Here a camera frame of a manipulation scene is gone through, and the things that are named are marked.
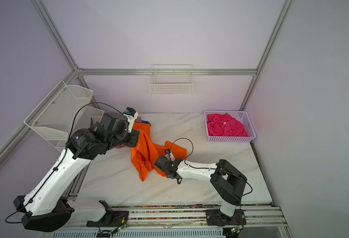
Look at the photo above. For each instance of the aluminium frame profile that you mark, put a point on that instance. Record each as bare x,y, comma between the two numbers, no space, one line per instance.
78,73

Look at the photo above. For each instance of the white mesh shelf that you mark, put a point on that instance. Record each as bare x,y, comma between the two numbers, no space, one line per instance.
82,122
53,117

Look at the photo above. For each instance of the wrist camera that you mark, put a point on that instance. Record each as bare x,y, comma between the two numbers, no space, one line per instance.
168,154
131,116

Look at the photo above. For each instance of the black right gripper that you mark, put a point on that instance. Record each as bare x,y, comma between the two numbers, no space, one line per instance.
167,174

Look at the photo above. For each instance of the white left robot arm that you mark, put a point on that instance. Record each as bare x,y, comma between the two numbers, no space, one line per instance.
45,208

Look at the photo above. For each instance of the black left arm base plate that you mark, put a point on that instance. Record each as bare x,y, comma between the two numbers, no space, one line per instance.
110,219

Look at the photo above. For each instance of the lilac perforated plastic basket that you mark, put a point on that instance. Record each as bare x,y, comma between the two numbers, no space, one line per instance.
242,117

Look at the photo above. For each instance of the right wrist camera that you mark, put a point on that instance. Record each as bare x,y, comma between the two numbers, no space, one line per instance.
168,154

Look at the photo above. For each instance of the orange t-shirt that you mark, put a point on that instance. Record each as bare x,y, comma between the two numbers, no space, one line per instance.
145,154

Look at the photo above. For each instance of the folded mauve t-shirt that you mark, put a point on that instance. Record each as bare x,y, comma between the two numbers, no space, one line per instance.
138,120

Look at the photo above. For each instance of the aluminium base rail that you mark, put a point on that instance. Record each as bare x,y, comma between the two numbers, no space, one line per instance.
183,221

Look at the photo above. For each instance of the folded blue t-shirt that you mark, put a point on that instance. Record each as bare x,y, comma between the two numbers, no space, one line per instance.
145,122

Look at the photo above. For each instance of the white mesh lower shelf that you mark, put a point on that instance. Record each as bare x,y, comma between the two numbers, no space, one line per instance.
82,122

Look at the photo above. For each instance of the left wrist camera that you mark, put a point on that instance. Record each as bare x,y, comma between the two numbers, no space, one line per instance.
131,116

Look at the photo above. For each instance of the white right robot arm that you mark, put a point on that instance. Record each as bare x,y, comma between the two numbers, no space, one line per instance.
228,181

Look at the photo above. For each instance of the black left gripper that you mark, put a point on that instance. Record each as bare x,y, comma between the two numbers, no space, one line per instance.
134,135

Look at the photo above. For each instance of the white mesh upper shelf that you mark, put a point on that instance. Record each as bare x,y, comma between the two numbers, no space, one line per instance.
53,117

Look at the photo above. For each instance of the pink t-shirt in basket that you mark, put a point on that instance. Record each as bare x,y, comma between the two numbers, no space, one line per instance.
225,126

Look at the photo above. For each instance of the white wire wall basket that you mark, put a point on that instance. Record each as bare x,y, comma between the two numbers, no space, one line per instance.
171,79

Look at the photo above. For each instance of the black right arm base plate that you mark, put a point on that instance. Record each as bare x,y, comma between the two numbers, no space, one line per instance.
215,217

